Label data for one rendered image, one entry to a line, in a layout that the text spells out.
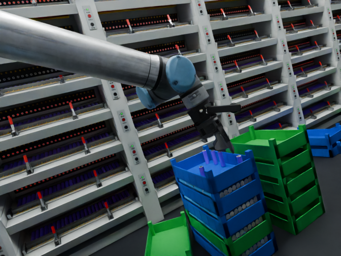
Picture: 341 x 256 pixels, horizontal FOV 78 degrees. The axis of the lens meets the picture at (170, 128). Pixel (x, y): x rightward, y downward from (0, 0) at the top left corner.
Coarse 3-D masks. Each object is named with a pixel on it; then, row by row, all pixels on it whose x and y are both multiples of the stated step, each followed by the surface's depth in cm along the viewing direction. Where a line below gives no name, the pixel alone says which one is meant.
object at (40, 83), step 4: (68, 76) 109; (72, 76) 110; (76, 76) 111; (80, 76) 111; (84, 76) 111; (48, 80) 105; (52, 80) 106; (56, 80) 107; (28, 84) 102; (32, 84) 103; (36, 84) 103; (40, 84) 104; (44, 84) 105; (8, 88) 98; (12, 88) 99; (16, 88) 100; (20, 88) 101; (24, 88) 101; (4, 92) 98
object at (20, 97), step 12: (60, 72) 118; (0, 84) 107; (60, 84) 103; (72, 84) 106; (84, 84) 108; (96, 84) 111; (12, 96) 96; (24, 96) 98; (36, 96) 100; (48, 96) 102
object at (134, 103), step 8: (200, 72) 149; (200, 80) 144; (208, 80) 143; (128, 88) 134; (208, 88) 140; (128, 96) 125; (136, 96) 125; (176, 96) 130; (128, 104) 118; (136, 104) 119
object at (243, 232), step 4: (260, 216) 77; (200, 220) 86; (256, 220) 76; (260, 220) 77; (204, 224) 84; (252, 224) 75; (256, 224) 76; (244, 228) 74; (248, 228) 74; (252, 228) 75; (216, 232) 76; (236, 232) 73; (240, 232) 73; (244, 232) 74; (220, 236) 74; (232, 236) 71; (236, 236) 72; (240, 236) 73; (232, 240) 73
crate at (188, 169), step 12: (192, 156) 98; (216, 156) 96; (228, 156) 87; (252, 156) 74; (180, 168) 86; (192, 168) 97; (204, 168) 92; (216, 168) 88; (228, 168) 84; (240, 168) 72; (252, 168) 74; (192, 180) 79; (204, 180) 70; (216, 180) 68; (228, 180) 70; (216, 192) 68
